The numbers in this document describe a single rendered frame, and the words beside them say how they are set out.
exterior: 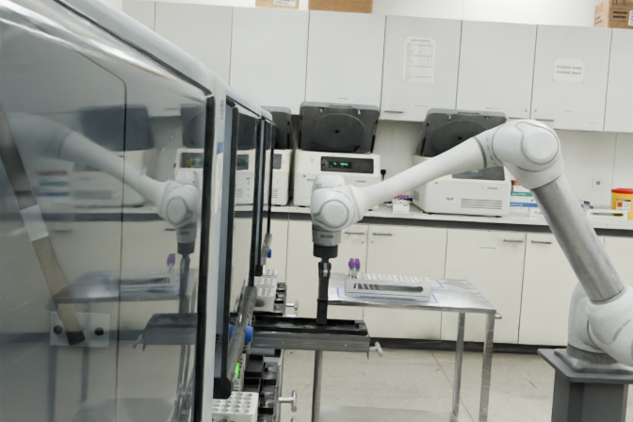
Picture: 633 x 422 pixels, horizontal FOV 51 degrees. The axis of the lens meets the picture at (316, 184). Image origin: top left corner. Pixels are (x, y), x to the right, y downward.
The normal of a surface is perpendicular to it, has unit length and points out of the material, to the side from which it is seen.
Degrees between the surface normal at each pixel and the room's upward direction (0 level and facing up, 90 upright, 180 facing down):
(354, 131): 142
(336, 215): 94
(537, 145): 85
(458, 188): 90
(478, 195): 90
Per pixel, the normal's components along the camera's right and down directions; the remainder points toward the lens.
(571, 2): 0.03, 0.07
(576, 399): -0.69, 0.02
